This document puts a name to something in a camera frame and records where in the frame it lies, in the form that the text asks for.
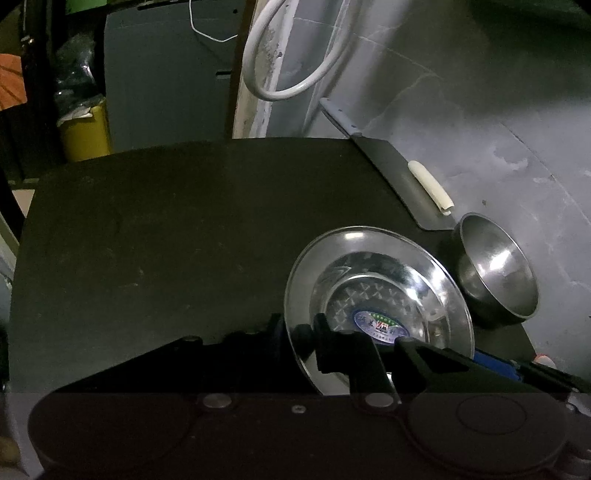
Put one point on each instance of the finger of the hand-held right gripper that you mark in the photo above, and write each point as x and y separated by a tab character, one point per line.
498	364

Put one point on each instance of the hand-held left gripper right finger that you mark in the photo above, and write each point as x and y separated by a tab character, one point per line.
330	344

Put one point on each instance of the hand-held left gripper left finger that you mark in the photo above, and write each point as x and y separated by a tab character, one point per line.
276	333

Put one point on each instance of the steel plate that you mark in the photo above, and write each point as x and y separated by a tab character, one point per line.
364	286

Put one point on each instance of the steel bowl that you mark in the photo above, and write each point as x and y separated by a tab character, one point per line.
496	272

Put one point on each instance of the small white tube piece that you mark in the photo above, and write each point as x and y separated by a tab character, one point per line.
431	187

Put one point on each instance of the yellow bin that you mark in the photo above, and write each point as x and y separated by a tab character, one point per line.
87	134

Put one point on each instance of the grey cabinet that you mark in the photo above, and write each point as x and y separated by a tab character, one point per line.
161	78

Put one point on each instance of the dark plastic bags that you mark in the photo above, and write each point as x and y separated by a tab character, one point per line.
78	74

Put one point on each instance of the orange board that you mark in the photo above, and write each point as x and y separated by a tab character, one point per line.
11	81

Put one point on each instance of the white door frame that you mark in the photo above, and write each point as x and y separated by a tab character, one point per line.
258	110

